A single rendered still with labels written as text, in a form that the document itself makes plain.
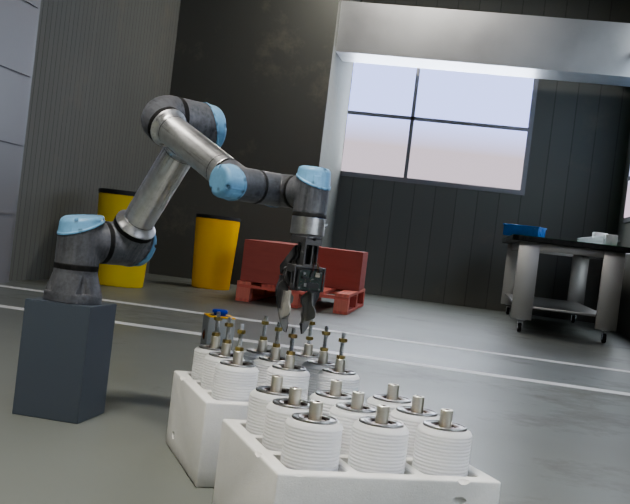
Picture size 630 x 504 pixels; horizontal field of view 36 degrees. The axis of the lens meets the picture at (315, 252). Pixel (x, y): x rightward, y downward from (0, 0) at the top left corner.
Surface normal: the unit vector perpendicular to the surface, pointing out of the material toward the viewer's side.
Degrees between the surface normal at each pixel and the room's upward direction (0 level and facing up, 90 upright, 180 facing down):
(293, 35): 90
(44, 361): 90
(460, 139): 90
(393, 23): 90
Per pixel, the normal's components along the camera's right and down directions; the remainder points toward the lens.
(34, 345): -0.17, 0.00
